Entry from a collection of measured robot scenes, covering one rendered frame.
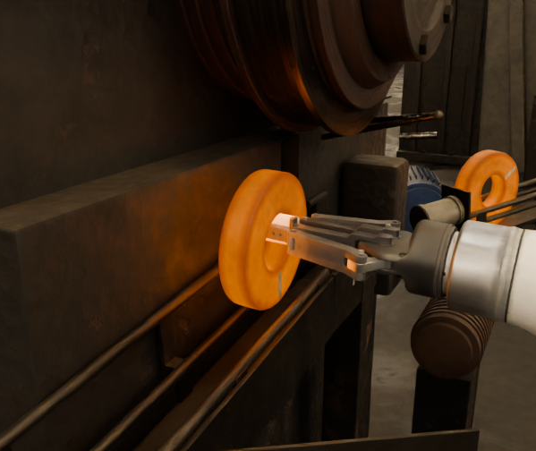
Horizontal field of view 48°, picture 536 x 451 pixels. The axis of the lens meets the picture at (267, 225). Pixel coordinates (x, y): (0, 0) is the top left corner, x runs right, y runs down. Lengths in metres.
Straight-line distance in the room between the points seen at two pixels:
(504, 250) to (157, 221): 0.33
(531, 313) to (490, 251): 0.06
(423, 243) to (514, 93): 2.95
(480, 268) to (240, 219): 0.23
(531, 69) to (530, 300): 2.98
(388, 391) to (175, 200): 1.34
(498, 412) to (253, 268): 1.33
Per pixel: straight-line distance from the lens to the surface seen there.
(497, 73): 3.57
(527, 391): 2.01
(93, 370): 0.57
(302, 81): 0.66
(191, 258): 0.68
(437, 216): 1.19
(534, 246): 0.58
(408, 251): 0.59
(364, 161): 1.05
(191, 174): 0.66
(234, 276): 0.63
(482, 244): 0.58
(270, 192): 0.64
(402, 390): 1.90
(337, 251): 0.60
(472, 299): 0.59
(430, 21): 0.84
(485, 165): 1.26
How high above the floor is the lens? 1.01
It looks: 18 degrees down
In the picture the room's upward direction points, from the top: straight up
